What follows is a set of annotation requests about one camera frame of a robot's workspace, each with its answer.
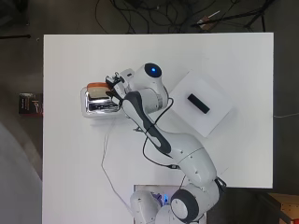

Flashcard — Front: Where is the wooden crate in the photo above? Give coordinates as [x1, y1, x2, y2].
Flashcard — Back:
[266, 192, 299, 224]

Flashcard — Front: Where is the black floor cable tangle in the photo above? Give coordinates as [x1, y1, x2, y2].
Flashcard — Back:
[94, 0, 200, 35]

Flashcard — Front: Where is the black block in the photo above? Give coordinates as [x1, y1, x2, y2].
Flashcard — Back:
[186, 92, 211, 115]

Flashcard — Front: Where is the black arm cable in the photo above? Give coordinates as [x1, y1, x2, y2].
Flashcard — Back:
[142, 96, 182, 171]

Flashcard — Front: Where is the brown toast slice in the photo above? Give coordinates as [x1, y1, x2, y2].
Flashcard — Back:
[86, 81, 113, 100]

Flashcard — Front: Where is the white toaster power cable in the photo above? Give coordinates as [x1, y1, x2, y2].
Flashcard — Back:
[100, 119, 135, 217]

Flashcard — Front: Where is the white floor cable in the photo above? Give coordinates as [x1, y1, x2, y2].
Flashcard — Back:
[273, 112, 299, 119]

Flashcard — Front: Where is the black book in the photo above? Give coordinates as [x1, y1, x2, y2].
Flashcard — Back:
[18, 91, 44, 117]

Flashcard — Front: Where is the white sheet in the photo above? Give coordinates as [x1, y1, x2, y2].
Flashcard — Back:
[0, 120, 44, 224]

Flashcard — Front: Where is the steel toaster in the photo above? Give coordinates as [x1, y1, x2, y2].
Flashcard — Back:
[80, 82, 123, 119]

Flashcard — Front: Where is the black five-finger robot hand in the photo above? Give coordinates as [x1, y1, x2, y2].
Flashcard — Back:
[105, 68, 135, 106]

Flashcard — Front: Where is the large white flat box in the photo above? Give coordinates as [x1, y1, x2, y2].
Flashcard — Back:
[167, 69, 235, 139]

